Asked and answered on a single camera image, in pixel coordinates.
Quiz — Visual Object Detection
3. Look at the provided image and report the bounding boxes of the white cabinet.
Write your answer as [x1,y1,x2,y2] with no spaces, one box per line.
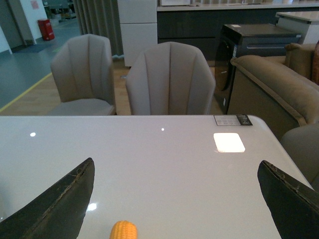
[117,0,158,67]

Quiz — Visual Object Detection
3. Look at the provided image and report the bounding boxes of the brown sofa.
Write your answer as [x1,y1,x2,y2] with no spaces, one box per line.
[227,43,319,139]

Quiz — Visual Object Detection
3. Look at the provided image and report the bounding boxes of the red box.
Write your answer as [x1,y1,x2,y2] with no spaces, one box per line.
[37,19,55,41]

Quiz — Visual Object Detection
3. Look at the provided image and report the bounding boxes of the dark kitchen counter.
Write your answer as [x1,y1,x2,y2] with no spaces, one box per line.
[157,0,319,61]

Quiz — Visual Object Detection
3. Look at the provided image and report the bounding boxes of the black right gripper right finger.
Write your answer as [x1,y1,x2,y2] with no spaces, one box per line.
[257,160,319,239]

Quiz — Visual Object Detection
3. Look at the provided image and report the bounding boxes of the beige chair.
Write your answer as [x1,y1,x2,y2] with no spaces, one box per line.
[126,42,216,116]
[48,34,116,116]

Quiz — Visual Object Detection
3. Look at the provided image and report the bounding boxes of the yellow corn cob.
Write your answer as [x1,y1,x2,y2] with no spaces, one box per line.
[109,221,138,239]

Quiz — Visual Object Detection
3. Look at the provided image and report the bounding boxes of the table label sticker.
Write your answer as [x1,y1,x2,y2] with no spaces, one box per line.
[214,115,253,126]

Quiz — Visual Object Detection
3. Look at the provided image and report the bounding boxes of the beige chair middle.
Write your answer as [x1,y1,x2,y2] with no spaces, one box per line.
[126,42,216,116]

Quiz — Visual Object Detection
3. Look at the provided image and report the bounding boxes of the beige chair left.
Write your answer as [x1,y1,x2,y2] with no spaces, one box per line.
[48,34,116,116]

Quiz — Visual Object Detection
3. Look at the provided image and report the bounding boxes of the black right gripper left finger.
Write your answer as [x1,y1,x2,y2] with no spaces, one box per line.
[0,158,95,239]

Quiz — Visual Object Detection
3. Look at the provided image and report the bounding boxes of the beige curtain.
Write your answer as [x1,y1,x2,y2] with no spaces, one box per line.
[73,0,124,56]

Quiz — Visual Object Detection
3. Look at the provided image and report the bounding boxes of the white island counter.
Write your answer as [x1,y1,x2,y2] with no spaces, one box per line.
[276,11,319,44]

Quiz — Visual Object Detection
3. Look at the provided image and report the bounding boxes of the grey chair right edge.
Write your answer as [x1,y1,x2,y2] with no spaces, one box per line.
[280,123,319,191]

